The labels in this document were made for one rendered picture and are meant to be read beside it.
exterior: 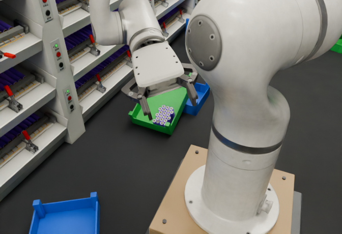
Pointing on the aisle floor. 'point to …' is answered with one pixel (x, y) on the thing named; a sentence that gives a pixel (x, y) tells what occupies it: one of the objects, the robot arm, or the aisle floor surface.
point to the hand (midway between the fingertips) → (171, 106)
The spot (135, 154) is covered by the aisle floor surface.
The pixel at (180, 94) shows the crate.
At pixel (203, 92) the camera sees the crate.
